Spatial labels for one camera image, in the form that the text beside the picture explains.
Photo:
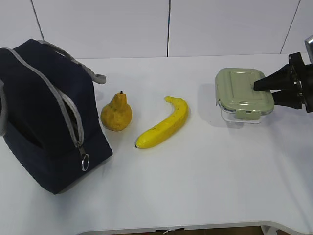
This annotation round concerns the yellow pear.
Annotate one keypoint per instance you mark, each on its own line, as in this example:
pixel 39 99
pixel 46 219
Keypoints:
pixel 117 114

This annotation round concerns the yellow banana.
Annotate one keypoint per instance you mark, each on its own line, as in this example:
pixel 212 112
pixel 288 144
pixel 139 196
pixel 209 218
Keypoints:
pixel 165 129

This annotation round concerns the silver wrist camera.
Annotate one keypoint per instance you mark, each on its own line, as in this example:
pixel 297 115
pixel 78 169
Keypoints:
pixel 309 47

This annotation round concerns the glass container with green lid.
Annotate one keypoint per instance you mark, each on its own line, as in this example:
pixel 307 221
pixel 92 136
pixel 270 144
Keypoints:
pixel 238 101

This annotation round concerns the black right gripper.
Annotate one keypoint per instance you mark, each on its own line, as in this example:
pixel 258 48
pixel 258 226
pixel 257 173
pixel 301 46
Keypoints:
pixel 296 72

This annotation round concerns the navy blue lunch bag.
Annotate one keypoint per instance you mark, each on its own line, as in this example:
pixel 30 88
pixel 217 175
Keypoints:
pixel 48 114

